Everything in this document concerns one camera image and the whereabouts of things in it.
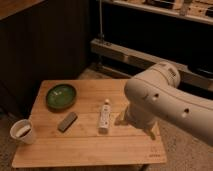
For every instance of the white tube bottle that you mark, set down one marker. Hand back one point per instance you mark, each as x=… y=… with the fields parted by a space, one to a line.
x=104 y=118

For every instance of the green ceramic bowl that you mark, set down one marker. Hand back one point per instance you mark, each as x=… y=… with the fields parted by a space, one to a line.
x=61 y=96

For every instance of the background shelf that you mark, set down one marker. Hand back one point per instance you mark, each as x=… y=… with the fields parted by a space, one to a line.
x=200 y=11

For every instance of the wooden table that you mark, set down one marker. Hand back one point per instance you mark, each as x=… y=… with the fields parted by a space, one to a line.
x=81 y=144

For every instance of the grey rectangular block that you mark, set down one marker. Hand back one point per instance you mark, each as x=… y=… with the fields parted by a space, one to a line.
x=67 y=122

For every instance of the white object in cup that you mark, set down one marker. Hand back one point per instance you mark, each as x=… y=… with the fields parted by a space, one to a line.
x=23 y=131

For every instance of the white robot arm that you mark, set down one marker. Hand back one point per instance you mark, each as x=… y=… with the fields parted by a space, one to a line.
x=154 y=93

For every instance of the white paper cup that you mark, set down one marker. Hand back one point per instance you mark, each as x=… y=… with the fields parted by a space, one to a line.
x=29 y=138

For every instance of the grey metal beam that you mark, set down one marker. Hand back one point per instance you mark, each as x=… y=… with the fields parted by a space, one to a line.
x=143 y=60

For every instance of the vertical metal pole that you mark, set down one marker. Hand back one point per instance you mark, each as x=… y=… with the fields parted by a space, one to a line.
x=101 y=35

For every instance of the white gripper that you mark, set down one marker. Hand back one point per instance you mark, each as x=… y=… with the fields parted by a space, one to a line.
x=138 y=118

